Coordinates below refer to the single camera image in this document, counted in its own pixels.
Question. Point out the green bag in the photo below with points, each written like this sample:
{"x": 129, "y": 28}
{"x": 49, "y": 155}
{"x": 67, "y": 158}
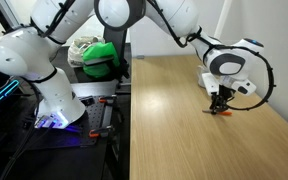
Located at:
{"x": 99, "y": 63}

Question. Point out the orange marker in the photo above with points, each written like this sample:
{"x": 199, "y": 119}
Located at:
{"x": 226, "y": 113}

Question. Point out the cyan LED light strip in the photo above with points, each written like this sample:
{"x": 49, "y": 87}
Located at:
{"x": 0, "y": 95}

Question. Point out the black camera stand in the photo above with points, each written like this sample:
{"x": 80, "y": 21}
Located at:
{"x": 117, "y": 46}

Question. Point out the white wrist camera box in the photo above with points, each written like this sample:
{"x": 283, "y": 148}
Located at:
{"x": 209, "y": 83}

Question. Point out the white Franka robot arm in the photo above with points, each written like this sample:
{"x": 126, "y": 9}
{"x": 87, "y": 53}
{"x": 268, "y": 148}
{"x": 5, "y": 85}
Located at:
{"x": 57, "y": 90}

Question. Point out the white plastic bag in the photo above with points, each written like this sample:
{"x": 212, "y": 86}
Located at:
{"x": 75, "y": 53}

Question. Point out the gray metal table bracket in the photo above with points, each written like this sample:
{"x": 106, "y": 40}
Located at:
{"x": 140, "y": 57}

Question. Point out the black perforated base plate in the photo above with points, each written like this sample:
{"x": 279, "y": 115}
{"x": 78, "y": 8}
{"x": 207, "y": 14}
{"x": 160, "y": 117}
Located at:
{"x": 94, "y": 115}

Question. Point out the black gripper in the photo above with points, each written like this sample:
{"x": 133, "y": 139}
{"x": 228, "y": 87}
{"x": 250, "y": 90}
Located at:
{"x": 224, "y": 93}

